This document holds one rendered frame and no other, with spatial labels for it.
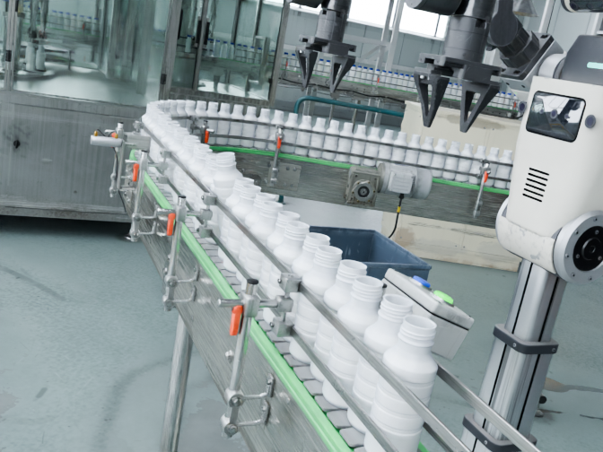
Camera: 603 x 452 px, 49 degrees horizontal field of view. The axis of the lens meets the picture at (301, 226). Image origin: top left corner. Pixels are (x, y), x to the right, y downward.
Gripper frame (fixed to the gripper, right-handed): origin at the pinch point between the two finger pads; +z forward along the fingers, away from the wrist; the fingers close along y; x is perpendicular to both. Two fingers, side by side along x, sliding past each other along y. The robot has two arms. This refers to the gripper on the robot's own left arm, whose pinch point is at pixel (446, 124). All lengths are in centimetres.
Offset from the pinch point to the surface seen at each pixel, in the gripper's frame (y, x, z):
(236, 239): -18.7, 30.8, 29.1
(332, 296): -17.4, -9.3, 23.5
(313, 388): -18.7, -11.6, 35.7
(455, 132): 246, 354, 34
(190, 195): -20, 66, 30
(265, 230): -17.8, 19.0, 23.4
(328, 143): 62, 176, 30
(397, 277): -2.4, -0.1, 23.9
